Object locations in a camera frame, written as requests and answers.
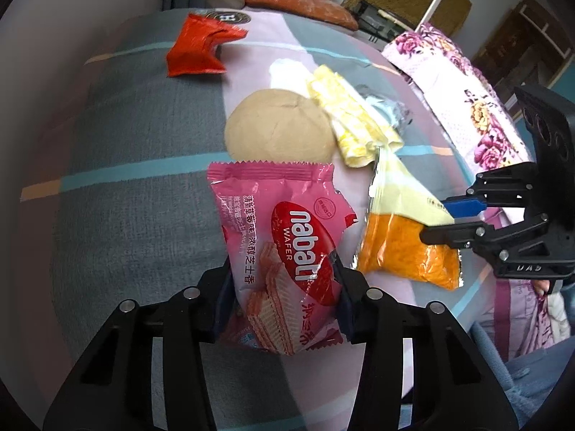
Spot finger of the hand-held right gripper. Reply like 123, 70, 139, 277
418, 215, 551, 261
442, 164, 542, 218

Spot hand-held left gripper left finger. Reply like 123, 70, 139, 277
42, 266, 234, 431

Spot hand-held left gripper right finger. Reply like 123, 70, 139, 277
335, 265, 519, 431

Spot orange yellow snack packet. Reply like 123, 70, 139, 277
355, 146, 465, 290

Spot pink wafer packet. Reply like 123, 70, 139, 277
207, 161, 358, 356

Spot red snack packet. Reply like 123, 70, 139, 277
165, 13, 250, 78

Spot dark wooden cabinet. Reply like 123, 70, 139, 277
483, 0, 575, 95

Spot floral pink blanket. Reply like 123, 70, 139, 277
382, 24, 537, 176

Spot yellow white patterned packet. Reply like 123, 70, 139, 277
307, 65, 404, 169

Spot blue denim pants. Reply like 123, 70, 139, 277
467, 323, 575, 431

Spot striped pastel sheet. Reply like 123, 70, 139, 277
20, 6, 499, 431

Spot beige round bun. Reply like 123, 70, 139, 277
224, 89, 337, 164

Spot white pole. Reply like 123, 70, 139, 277
415, 0, 456, 30

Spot glass side table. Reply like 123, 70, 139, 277
355, 2, 407, 46

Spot orange seat cushion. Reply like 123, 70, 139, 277
245, 0, 360, 31

